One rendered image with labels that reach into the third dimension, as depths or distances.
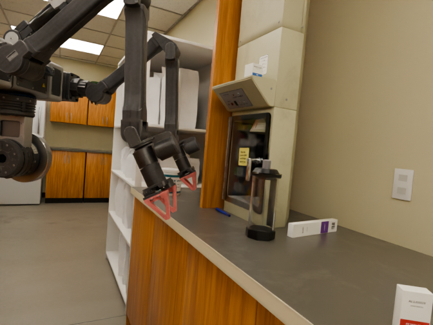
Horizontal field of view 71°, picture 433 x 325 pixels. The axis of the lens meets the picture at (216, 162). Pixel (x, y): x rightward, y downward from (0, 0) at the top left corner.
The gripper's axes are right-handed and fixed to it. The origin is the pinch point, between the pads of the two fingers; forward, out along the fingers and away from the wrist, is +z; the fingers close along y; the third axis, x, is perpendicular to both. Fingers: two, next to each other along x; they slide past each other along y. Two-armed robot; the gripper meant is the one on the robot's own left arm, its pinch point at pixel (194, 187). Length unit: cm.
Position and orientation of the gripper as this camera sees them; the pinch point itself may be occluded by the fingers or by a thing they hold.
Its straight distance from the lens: 136.7
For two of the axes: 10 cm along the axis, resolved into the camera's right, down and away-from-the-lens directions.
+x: -9.1, 4.1, 0.7
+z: 4.1, 9.1, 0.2
